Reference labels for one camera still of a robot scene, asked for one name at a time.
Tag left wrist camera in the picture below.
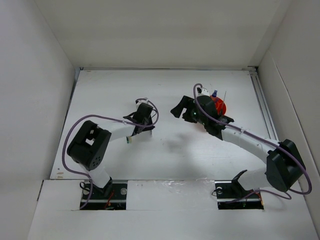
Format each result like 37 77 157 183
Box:
135 98 149 109

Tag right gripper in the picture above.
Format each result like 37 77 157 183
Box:
170 95 208 126

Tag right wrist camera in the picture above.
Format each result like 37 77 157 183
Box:
196 86 211 97

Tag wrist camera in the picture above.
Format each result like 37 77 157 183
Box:
196 86 211 97
135 98 149 109

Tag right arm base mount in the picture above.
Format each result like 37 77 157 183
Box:
211 180 264 210

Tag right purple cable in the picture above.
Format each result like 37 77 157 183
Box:
193 83 313 205

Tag purple cable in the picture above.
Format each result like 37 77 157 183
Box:
61 98 160 210
193 83 313 205

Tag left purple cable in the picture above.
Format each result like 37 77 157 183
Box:
61 98 160 210

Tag orange round organizer container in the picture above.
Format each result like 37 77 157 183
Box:
211 96 227 116

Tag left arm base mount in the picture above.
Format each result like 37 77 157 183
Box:
79 180 128 211

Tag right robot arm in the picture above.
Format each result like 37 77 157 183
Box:
170 95 306 197

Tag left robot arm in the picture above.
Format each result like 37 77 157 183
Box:
62 98 159 199

